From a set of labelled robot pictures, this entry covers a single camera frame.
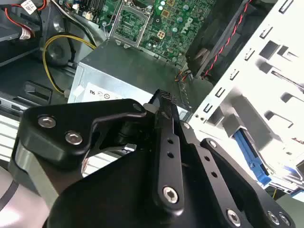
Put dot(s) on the hard disk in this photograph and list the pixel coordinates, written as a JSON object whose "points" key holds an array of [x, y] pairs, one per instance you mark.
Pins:
{"points": [[247, 147]]}

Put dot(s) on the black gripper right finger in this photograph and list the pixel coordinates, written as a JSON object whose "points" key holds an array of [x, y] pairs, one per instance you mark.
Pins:
{"points": [[213, 166]]}

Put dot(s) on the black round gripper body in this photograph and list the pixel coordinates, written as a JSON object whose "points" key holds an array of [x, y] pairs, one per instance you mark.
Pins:
{"points": [[107, 202]]}

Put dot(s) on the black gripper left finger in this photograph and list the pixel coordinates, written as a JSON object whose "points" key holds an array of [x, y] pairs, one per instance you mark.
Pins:
{"points": [[57, 142]]}

